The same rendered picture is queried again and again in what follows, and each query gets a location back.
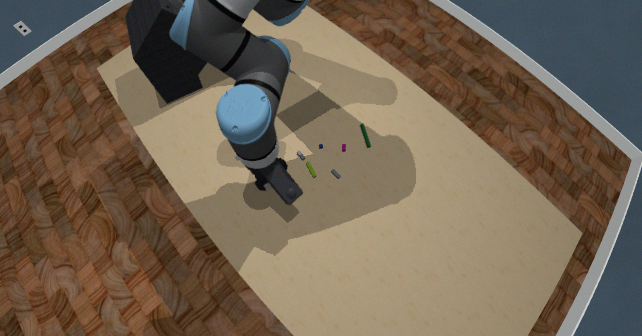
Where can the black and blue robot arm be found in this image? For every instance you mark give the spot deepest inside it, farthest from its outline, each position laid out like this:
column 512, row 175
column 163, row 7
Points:
column 213, row 31

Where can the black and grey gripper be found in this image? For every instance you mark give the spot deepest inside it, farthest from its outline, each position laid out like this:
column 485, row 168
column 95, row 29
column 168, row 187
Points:
column 261, row 178

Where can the dark green rod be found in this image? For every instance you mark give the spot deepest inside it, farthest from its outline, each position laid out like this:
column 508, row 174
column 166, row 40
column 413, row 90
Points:
column 365, row 135

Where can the lime green rod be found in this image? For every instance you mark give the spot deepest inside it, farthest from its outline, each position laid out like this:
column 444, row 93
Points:
column 311, row 169

